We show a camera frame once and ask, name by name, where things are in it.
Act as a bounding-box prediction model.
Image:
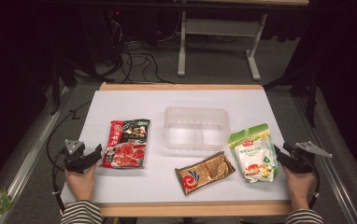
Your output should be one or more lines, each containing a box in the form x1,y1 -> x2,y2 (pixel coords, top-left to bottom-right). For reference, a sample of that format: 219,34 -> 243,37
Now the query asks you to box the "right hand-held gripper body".
283,140 -> 334,175

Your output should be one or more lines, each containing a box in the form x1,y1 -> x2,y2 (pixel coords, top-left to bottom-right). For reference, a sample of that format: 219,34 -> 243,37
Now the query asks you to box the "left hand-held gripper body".
63,138 -> 94,175

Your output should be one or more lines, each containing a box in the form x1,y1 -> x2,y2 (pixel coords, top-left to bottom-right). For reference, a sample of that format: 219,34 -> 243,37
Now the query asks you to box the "green and white pouch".
227,122 -> 279,184

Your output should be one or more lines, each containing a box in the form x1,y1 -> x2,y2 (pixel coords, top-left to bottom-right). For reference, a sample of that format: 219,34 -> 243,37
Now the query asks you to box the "gold foil packet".
174,150 -> 236,197

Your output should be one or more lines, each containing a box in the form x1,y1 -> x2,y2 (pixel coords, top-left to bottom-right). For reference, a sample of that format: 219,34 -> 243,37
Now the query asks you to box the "clear plastic container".
163,105 -> 232,152

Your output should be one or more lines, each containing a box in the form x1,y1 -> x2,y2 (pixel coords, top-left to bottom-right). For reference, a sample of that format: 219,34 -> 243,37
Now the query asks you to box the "person's left hand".
64,163 -> 97,196

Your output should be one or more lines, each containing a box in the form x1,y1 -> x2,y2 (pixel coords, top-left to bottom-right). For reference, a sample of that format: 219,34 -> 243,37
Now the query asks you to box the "person's right hand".
282,165 -> 318,201

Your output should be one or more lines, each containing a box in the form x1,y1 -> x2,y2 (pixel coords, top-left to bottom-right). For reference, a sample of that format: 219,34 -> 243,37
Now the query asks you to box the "red and black food packet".
99,118 -> 151,170

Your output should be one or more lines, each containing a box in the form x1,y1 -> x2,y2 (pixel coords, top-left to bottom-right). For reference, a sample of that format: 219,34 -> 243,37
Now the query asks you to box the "black metal stand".
49,57 -> 79,117
263,66 -> 321,129

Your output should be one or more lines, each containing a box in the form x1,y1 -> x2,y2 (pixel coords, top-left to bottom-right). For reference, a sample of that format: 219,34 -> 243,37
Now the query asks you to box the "white table sheet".
60,90 -> 291,205

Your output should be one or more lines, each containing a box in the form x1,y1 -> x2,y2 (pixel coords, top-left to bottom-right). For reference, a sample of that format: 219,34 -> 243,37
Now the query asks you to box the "aluminium rail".
0,87 -> 72,224
293,96 -> 357,224

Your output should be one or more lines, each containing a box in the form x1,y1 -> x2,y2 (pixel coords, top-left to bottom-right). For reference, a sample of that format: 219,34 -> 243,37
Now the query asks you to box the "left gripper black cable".
51,147 -> 67,214

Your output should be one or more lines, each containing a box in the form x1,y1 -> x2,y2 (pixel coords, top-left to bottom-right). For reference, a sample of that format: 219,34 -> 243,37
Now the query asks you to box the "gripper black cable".
307,161 -> 321,210
51,147 -> 67,214

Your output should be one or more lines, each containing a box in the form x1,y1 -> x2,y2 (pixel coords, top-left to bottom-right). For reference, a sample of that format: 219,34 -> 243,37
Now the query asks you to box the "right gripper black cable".
307,161 -> 321,210

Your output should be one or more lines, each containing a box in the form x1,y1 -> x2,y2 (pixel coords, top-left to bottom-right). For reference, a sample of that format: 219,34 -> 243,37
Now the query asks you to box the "black floor cable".
46,100 -> 93,166

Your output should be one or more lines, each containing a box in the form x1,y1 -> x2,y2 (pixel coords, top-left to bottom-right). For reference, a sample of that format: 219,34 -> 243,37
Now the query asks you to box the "tangle of black floor cables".
103,12 -> 180,85

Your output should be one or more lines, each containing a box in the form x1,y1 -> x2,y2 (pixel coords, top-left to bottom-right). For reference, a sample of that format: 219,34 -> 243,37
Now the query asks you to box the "grey metal desk frame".
177,0 -> 310,82

